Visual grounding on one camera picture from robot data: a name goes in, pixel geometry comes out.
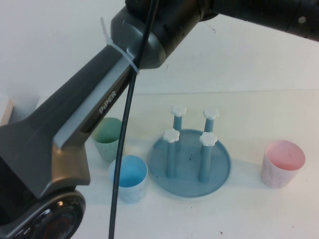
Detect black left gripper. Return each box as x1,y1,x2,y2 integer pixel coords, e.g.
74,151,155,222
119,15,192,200
284,0,319,42

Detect pink marbled plastic cup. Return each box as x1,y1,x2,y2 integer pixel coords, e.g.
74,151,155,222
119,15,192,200
261,140,306,189

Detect blue cup stand white caps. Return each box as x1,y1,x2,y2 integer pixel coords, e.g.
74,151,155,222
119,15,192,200
149,104,232,199

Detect blue marbled plastic cup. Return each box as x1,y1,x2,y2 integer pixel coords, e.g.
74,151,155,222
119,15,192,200
108,154,149,204

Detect green marbled plastic cup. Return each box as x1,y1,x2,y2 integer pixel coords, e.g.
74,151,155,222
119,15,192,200
90,117,123,163

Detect white zip tie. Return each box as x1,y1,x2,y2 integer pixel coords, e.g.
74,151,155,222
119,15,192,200
100,16,141,76

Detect white side table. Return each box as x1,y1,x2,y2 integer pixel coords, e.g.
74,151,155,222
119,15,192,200
0,98,13,126

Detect thick black camera cable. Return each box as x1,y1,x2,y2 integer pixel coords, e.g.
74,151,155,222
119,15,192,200
108,0,160,239

